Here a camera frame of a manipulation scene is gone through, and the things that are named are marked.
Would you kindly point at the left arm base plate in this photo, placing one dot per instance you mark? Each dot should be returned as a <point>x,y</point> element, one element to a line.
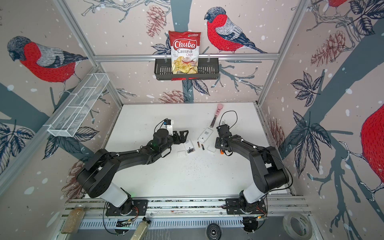
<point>130,208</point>

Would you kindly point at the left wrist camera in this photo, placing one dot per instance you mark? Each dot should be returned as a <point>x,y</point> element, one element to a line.
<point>168,124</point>

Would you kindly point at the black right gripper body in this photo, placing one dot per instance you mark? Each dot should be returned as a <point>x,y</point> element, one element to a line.
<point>217,143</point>

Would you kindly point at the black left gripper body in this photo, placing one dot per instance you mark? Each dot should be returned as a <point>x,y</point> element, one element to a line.
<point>175,140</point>

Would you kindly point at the clear tape roll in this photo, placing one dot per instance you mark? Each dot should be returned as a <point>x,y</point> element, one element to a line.
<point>297,226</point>

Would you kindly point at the white mesh wire tray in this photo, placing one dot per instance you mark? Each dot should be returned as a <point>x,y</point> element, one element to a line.
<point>72,116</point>

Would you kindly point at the black round speaker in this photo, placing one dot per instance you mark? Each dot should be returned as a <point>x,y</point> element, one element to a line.
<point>213,232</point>

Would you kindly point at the white battery cover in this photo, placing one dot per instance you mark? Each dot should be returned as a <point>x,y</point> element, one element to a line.
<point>211,149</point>
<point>181,154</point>

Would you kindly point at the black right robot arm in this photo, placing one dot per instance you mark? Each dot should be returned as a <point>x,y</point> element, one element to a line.
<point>268,170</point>

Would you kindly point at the beige grain filled bottle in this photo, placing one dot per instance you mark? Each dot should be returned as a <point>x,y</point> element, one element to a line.
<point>141,229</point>

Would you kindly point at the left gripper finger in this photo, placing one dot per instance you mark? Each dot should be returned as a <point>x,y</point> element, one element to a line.
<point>181,140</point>
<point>184,133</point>

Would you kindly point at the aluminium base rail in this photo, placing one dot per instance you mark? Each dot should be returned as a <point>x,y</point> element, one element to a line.
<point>180,212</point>

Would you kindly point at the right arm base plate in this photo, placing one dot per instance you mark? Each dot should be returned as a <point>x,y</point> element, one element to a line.
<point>240,206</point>

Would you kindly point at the brown grain filled bottle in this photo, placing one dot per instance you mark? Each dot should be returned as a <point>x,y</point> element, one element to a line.
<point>74,219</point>

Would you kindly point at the white remote control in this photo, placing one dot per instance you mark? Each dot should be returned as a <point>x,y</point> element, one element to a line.
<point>189,147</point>
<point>205,135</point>

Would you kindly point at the black wire basket shelf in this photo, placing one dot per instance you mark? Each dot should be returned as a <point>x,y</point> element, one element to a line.
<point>203,69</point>

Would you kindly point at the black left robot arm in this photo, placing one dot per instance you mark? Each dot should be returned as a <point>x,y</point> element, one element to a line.
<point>96,175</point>

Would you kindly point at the red cassava chips bag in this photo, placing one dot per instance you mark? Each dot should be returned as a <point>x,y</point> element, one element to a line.
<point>185,47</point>

